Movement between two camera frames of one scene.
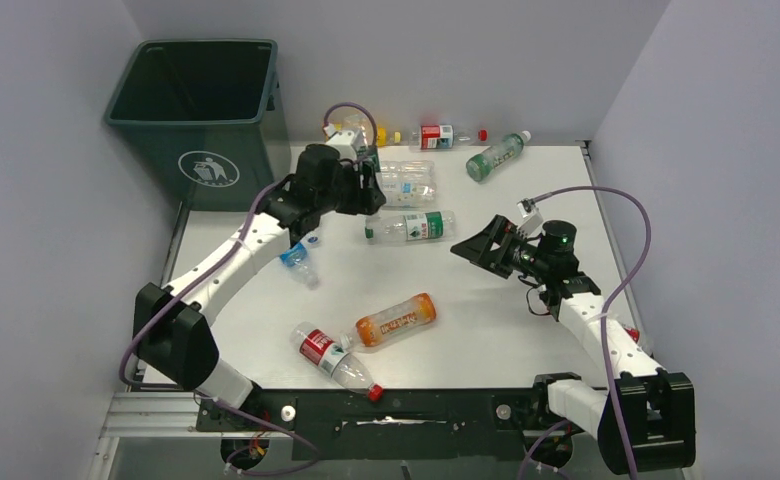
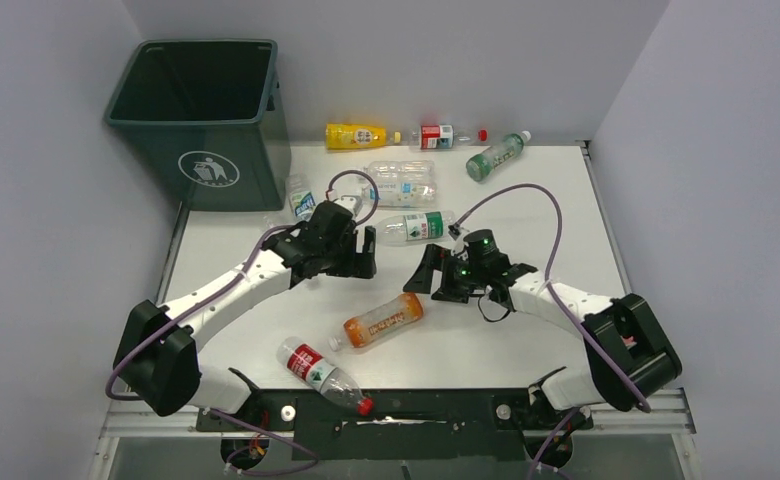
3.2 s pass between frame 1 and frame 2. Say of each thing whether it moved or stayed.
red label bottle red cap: stayed
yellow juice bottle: stayed
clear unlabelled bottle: stayed
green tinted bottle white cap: stayed
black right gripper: moved
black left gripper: moved
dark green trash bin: stayed
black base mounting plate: stayed
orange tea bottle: moved
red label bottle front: moved
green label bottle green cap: stayed
